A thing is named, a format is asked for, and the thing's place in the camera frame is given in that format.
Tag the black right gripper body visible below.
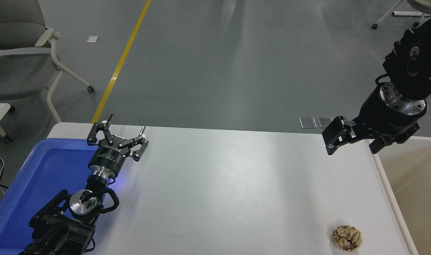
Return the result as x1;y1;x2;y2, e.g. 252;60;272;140
355;89;420;137

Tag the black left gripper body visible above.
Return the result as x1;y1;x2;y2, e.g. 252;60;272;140
88;136;131;174

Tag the white wheeled chair base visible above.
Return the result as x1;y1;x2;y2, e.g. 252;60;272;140
371;0;431;29

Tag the blue plastic tray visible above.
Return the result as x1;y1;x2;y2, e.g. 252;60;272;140
0;138;114;255

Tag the tan paper ball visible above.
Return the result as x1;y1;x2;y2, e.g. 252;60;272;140
330;226;363;252

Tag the large pale bin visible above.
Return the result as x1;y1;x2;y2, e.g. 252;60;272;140
366;136;431;255

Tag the grey office chair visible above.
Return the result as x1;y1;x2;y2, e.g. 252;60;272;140
0;0;95;123

